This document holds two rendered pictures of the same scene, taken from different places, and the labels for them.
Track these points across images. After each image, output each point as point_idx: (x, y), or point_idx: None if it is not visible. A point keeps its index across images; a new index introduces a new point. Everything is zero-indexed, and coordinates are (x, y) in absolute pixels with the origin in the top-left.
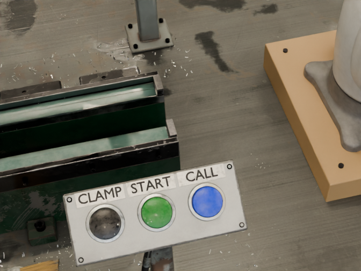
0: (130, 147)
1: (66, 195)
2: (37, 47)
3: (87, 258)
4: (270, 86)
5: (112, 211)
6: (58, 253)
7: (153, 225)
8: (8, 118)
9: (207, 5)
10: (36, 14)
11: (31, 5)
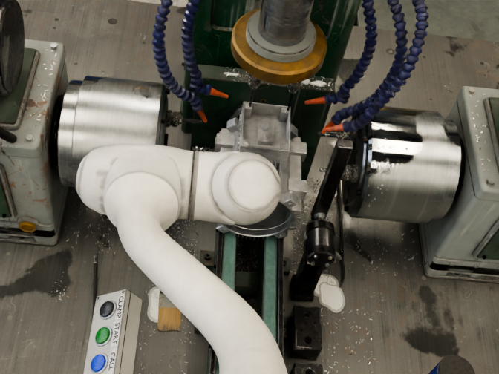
0: (213, 369)
1: (125, 290)
2: (388, 349)
3: (97, 300)
4: None
5: (109, 312)
6: (185, 332)
7: (96, 332)
8: (268, 300)
9: None
10: (431, 355)
11: (445, 352)
